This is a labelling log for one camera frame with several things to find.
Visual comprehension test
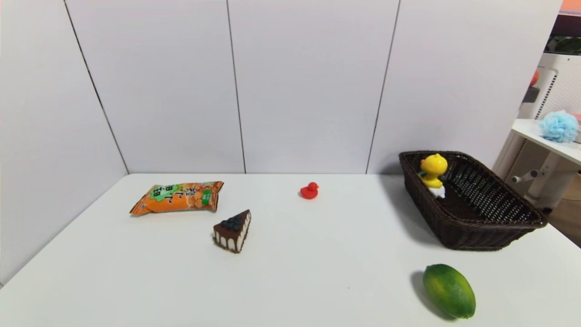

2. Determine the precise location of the yellow duck toy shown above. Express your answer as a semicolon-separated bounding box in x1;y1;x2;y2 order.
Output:
418;154;448;199

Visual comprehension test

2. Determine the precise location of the brown wicker basket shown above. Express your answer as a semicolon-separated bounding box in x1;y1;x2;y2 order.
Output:
399;151;548;251

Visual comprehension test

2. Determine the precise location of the chocolate cake slice toy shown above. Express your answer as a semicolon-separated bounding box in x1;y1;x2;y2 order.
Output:
212;209;251;254

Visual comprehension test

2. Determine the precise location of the orange snack bag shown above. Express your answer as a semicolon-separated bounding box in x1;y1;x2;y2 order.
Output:
129;181;224;215

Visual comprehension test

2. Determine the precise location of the green lime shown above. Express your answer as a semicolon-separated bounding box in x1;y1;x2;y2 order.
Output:
423;264;476;319

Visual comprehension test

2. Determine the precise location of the white side table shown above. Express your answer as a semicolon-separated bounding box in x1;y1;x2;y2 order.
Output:
492;118;581;210

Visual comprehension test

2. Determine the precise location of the white stand with knobs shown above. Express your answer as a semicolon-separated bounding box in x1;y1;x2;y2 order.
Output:
512;152;572;209

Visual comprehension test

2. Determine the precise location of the blue bath pouf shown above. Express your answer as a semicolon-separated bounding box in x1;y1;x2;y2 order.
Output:
539;110;580;143

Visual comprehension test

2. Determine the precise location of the white perforated appliance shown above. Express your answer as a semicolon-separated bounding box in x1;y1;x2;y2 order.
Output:
520;52;581;121

